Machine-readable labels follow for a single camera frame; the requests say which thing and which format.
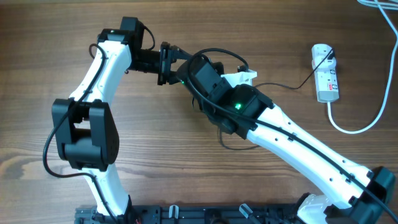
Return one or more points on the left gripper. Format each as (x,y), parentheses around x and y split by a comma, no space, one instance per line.
(165,63)

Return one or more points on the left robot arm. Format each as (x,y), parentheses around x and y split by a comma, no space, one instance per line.
(84,128)

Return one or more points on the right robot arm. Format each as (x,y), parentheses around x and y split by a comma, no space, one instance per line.
(350,193)

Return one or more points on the white power strip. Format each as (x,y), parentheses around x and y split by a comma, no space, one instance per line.
(326,85)

